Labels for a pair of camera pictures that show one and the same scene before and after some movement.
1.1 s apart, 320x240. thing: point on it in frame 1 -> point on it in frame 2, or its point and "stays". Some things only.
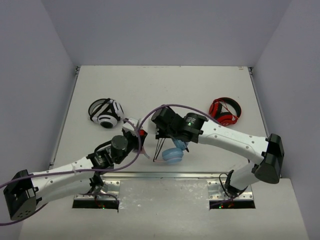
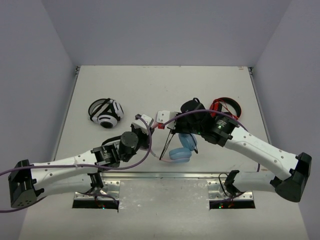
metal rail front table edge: (163, 175) stays
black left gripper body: (136, 137) stays
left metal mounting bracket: (108, 190) stays
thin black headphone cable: (186, 148) -> (196, 152)
